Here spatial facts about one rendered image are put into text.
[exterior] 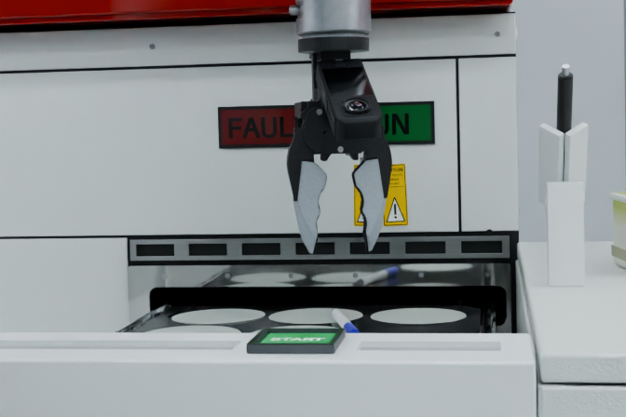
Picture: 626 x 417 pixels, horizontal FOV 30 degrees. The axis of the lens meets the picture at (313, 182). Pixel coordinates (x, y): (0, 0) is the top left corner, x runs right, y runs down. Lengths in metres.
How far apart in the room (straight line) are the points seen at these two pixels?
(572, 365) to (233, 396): 0.20
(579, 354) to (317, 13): 0.54
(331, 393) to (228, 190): 0.66
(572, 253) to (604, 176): 1.85
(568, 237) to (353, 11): 0.33
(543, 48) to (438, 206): 1.52
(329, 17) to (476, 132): 0.26
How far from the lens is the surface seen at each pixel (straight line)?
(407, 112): 1.32
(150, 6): 1.33
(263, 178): 1.34
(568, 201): 0.97
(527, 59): 2.81
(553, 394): 0.71
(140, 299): 1.38
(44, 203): 1.42
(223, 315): 1.26
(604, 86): 2.81
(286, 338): 0.77
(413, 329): 1.16
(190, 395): 0.73
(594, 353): 0.71
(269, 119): 1.34
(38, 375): 0.76
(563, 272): 0.98
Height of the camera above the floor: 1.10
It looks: 3 degrees down
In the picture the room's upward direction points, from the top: 1 degrees counter-clockwise
